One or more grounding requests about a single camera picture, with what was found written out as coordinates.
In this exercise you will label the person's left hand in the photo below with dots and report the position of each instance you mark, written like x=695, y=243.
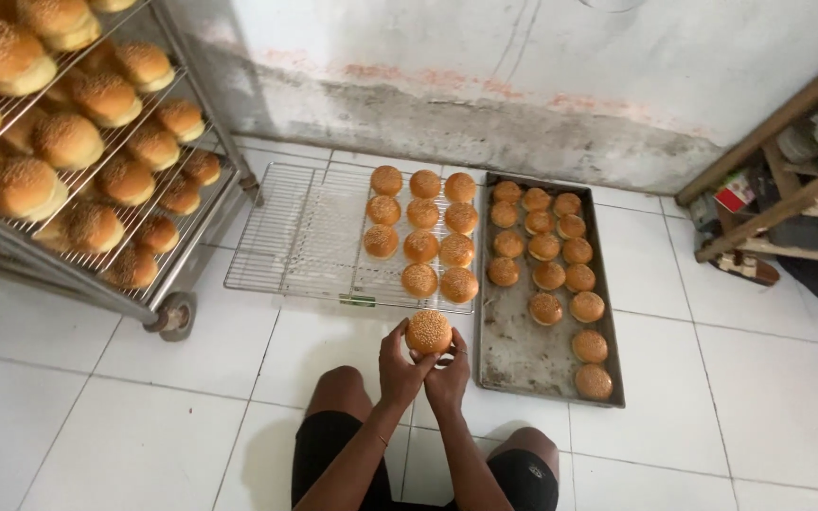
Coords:
x=396, y=372

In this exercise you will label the person's right hand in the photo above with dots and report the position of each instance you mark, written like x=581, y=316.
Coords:
x=447, y=387

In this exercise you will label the single sesame burger bun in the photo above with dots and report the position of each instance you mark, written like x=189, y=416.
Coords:
x=428, y=331

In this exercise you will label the person's left leg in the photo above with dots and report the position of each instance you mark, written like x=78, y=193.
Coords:
x=338, y=392

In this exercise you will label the person's leg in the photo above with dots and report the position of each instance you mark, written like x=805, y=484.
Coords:
x=526, y=441
x=338, y=392

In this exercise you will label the worn metal baking tray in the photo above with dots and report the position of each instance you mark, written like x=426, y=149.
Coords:
x=512, y=348

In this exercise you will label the green tag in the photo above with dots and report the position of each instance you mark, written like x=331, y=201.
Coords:
x=357, y=300

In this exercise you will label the person's right leg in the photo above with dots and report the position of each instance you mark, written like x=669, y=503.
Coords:
x=526, y=441

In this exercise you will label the person's black shorts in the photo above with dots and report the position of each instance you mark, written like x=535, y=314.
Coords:
x=320, y=454

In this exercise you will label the rows of sesame buns in tray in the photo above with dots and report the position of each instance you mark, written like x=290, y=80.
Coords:
x=544, y=247

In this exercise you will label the wooden shelf with clutter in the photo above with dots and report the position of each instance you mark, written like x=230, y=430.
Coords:
x=785, y=199

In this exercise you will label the wheeled metal trolley with buns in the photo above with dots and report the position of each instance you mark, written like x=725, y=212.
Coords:
x=61, y=142

